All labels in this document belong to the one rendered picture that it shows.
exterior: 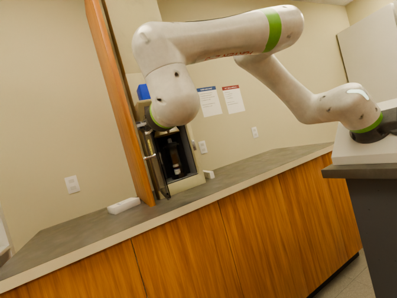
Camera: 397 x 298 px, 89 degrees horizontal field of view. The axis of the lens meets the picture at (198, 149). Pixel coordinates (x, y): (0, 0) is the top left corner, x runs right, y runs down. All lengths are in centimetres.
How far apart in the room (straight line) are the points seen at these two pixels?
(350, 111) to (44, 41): 185
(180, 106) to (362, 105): 70
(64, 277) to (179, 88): 83
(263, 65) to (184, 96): 49
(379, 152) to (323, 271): 98
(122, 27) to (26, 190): 117
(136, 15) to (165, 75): 110
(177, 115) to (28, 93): 143
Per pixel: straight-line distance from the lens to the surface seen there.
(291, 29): 73
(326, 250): 177
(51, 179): 167
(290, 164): 139
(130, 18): 151
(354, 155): 108
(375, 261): 126
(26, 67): 184
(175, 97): 44
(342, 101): 93
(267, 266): 139
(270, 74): 89
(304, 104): 99
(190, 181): 131
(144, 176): 113
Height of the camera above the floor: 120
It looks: 1 degrees down
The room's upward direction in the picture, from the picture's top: 15 degrees counter-clockwise
